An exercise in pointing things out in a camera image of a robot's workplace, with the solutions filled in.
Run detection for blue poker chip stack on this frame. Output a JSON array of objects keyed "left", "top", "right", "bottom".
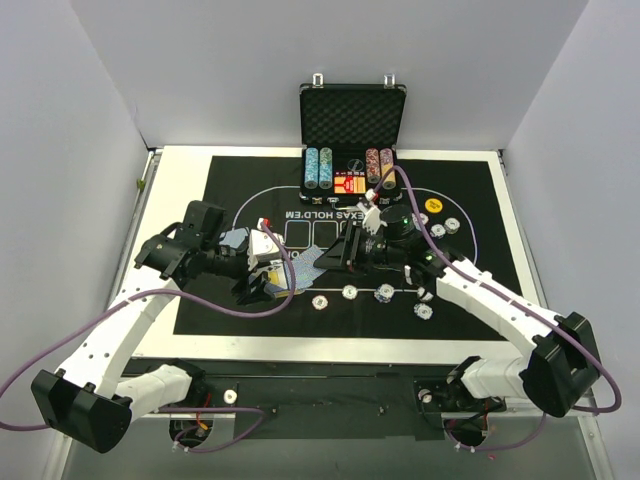
[{"left": 373, "top": 283, "right": 396, "bottom": 304}]

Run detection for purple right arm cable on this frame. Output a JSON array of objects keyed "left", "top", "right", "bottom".
[{"left": 372, "top": 163, "right": 622, "bottom": 454}]

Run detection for blue backed playing cards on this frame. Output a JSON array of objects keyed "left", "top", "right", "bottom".
[{"left": 292, "top": 246, "right": 326, "bottom": 290}]

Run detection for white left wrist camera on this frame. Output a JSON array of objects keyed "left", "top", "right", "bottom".
[{"left": 247, "top": 229, "right": 281, "bottom": 270}]

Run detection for red chip row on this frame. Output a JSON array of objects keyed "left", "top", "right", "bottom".
[{"left": 365, "top": 148, "right": 381, "bottom": 184}]

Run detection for aluminium frame rail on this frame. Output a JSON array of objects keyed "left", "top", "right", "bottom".
[{"left": 60, "top": 372, "right": 600, "bottom": 420}]

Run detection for red poker chip stack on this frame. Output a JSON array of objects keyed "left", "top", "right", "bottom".
[{"left": 312, "top": 295, "right": 328, "bottom": 310}]

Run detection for clear dealer button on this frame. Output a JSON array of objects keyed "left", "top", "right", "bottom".
[{"left": 347, "top": 158, "right": 365, "bottom": 172}]

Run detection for purple yellow chip row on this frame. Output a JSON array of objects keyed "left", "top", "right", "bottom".
[{"left": 379, "top": 148, "right": 397, "bottom": 190}]

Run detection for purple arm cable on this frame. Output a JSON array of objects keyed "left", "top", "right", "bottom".
[
  {"left": 372, "top": 163, "right": 622, "bottom": 454},
  {"left": 0, "top": 219, "right": 296, "bottom": 454}
]

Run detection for red playing card box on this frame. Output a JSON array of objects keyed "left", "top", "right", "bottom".
[{"left": 333, "top": 175, "right": 367, "bottom": 195}]

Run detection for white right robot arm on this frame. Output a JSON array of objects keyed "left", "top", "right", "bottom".
[{"left": 341, "top": 199, "right": 600, "bottom": 418}]

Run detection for grey poker chip stack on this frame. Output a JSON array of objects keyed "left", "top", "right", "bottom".
[{"left": 342, "top": 285, "right": 358, "bottom": 300}]

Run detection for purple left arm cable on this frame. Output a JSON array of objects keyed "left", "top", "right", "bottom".
[{"left": 0, "top": 219, "right": 296, "bottom": 454}]

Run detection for green chip row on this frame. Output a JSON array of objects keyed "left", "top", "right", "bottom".
[{"left": 318, "top": 147, "right": 333, "bottom": 189}]

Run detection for blue chips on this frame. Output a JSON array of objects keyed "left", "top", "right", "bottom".
[
  {"left": 413, "top": 303, "right": 433, "bottom": 320},
  {"left": 430, "top": 224, "right": 447, "bottom": 239}
]

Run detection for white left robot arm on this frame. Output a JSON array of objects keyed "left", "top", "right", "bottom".
[{"left": 31, "top": 201, "right": 323, "bottom": 453}]

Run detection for black poker felt mat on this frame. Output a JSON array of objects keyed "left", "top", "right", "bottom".
[{"left": 173, "top": 156, "right": 521, "bottom": 341}]

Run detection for grey chips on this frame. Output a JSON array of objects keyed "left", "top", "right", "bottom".
[
  {"left": 417, "top": 287, "right": 433, "bottom": 302},
  {"left": 444, "top": 217, "right": 460, "bottom": 234}
]

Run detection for dealt cards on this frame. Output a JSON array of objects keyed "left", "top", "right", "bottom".
[{"left": 219, "top": 227, "right": 250, "bottom": 251}]

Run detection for light blue chip row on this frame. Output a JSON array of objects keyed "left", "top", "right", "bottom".
[{"left": 303, "top": 147, "right": 319, "bottom": 189}]

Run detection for aluminium poker chip case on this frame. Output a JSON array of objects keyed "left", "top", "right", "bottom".
[{"left": 299, "top": 73, "right": 407, "bottom": 207}]

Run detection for yellow big blind button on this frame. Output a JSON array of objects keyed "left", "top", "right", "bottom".
[{"left": 424, "top": 197, "right": 444, "bottom": 214}]

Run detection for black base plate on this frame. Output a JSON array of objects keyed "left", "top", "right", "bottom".
[{"left": 142, "top": 357, "right": 507, "bottom": 442}]

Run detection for blue playing card deck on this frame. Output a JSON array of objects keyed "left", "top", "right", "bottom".
[{"left": 256, "top": 261, "right": 296, "bottom": 299}]

